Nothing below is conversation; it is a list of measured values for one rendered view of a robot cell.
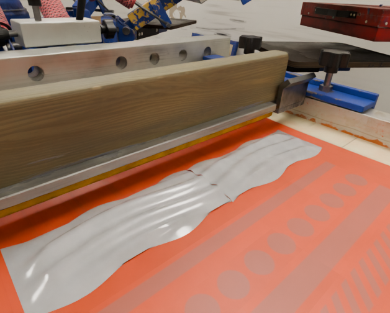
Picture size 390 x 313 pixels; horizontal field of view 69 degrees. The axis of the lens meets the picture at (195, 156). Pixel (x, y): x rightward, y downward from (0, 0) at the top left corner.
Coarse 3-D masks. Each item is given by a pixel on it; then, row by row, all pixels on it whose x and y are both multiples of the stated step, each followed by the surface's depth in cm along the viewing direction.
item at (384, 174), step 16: (240, 128) 43; (256, 128) 43; (272, 128) 43; (288, 128) 43; (208, 144) 38; (224, 144) 38; (240, 144) 38; (320, 144) 39; (176, 160) 34; (192, 160) 34; (304, 160) 35; (320, 160) 35; (336, 160) 35; (352, 160) 36; (368, 160) 36; (288, 176) 32; (368, 176) 33; (384, 176) 33; (256, 192) 29; (272, 192) 29
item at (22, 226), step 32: (160, 160) 34; (96, 192) 28; (128, 192) 28; (0, 224) 24; (32, 224) 24; (64, 224) 24; (0, 256) 21; (160, 256) 22; (0, 288) 19; (96, 288) 19
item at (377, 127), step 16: (288, 112) 49; (304, 112) 47; (320, 112) 45; (336, 112) 43; (352, 112) 41; (368, 112) 41; (384, 112) 41; (336, 128) 43; (352, 128) 42; (368, 128) 40; (384, 128) 39; (384, 144) 39
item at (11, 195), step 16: (240, 112) 37; (256, 112) 38; (192, 128) 32; (208, 128) 33; (224, 128) 35; (144, 144) 28; (160, 144) 29; (176, 144) 30; (96, 160) 25; (112, 160) 26; (128, 160) 27; (48, 176) 23; (64, 176) 23; (80, 176) 24; (0, 192) 21; (16, 192) 21; (32, 192) 22; (48, 192) 23; (0, 208) 21
